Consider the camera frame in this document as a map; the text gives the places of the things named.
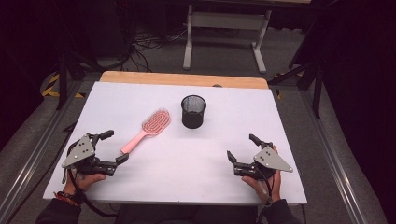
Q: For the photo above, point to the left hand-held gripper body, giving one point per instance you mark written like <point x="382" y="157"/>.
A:
<point x="81" y="152"/>

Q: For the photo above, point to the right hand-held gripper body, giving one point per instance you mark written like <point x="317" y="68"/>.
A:
<point x="270" y="161"/>

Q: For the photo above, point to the person's right hand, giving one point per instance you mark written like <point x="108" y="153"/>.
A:
<point x="270" y="186"/>

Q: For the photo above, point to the person's left hand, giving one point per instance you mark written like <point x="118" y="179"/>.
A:
<point x="83" y="181"/>

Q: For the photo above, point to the white table mat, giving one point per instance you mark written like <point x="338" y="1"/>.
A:
<point x="186" y="161"/>

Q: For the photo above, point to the pink hair brush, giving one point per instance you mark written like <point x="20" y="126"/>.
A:
<point x="153" y="124"/>

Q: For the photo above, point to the black mesh pen holder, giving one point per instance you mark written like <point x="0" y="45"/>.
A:
<point x="193" y="112"/>

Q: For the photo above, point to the black metal stand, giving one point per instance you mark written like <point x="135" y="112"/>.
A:
<point x="67" y="77"/>
<point x="311" y="77"/>

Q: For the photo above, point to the yellow black floor tape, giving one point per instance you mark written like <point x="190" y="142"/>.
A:
<point x="51" y="87"/>

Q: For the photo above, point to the wooden table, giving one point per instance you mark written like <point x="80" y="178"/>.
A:
<point x="183" y="79"/>

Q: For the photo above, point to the aluminium floor rail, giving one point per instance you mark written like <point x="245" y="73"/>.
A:
<point x="333" y="161"/>
<point x="34" y="155"/>

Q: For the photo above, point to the white metal desk frame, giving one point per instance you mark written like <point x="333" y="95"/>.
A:
<point x="227" y="21"/>

